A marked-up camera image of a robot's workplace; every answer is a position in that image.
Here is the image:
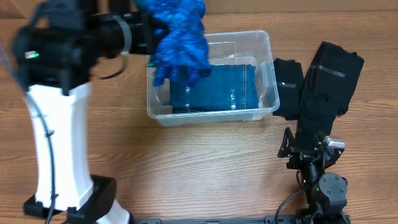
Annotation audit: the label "sparkly blue garment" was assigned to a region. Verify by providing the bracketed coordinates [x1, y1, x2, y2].
[135, 0, 211, 86]

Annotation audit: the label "blue denim jeans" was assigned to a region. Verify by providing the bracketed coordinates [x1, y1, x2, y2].
[170, 64, 259, 113]

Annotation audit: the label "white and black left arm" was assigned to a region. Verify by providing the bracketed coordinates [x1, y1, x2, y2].
[13, 1, 169, 223]

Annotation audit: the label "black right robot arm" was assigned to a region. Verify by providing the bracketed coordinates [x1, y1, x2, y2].
[274, 128, 351, 224]

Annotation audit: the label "small folded black garment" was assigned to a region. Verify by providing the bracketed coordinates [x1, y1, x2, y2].
[273, 58, 304, 120]

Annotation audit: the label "clear plastic storage bin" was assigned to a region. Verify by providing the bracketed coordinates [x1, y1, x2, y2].
[147, 30, 280, 126]

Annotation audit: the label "large folded black garment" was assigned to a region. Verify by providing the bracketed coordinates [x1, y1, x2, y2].
[295, 42, 364, 149]

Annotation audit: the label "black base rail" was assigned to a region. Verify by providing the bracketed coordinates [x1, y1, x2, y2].
[132, 215, 302, 224]

